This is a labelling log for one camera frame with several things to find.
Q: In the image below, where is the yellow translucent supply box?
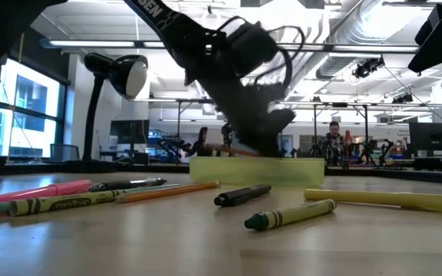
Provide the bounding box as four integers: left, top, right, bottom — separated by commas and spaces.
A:
189, 156, 326, 188

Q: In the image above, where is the black background rig frame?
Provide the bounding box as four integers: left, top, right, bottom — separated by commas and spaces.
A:
176, 98, 370, 151

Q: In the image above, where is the black desk lamp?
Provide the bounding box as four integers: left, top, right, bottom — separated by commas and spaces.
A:
81, 52, 150, 164

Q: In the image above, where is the black computer monitor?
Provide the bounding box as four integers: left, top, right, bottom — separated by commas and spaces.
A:
109, 119, 150, 145
408, 122, 442, 151

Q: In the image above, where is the yellow-green crayon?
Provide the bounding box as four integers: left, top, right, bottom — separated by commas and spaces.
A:
8, 189, 119, 218

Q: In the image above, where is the wire waste bin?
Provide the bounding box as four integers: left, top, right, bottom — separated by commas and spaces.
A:
49, 143, 81, 163

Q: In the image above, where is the black marker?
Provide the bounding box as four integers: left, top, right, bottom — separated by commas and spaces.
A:
213, 183, 272, 208

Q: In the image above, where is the silver ceiling air duct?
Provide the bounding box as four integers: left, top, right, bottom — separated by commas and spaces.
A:
293, 0, 389, 81

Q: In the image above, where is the pink highlighter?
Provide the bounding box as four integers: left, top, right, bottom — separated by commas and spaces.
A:
0, 179, 93, 216

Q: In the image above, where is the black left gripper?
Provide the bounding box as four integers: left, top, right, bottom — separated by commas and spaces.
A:
200, 71, 297, 158

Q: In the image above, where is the black pen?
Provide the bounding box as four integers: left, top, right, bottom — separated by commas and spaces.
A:
88, 177, 168, 193

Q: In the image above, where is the dark green crayon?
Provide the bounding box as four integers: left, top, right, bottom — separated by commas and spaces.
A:
243, 199, 338, 232

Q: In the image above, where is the overhead light bar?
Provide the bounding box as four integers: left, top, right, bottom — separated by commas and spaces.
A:
40, 38, 421, 54

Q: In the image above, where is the black aluminium table frame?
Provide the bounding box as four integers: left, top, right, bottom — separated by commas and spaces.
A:
0, 160, 442, 186

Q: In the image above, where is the black ceiling-mounted camera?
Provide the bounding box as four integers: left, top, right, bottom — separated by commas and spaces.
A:
352, 57, 385, 80

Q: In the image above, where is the yellow highlighter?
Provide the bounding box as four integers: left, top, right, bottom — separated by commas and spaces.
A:
303, 188, 442, 215

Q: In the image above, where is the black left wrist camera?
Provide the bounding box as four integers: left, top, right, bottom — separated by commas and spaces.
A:
226, 21, 279, 77

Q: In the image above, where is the large glass window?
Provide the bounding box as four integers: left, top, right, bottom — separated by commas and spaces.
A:
0, 57, 68, 160

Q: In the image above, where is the orange pencil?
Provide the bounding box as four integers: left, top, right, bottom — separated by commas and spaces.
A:
115, 180, 222, 204

